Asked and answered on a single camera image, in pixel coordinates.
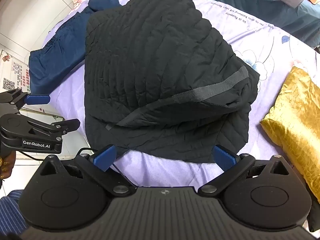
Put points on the navy blue pants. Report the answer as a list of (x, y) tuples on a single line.
[(65, 45)]

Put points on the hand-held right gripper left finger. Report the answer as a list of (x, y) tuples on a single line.
[(106, 157)]

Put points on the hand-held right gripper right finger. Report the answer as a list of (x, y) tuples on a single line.
[(225, 158)]

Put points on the gold satin pillow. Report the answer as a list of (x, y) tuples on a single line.
[(297, 115)]

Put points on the wall poster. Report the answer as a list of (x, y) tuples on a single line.
[(15, 72)]

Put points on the black quilted jacket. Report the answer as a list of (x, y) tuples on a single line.
[(160, 67)]

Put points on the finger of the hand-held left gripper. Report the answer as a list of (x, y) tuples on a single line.
[(62, 125), (37, 99)]

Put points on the person's blue striped clothing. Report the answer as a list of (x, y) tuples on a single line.
[(10, 212)]

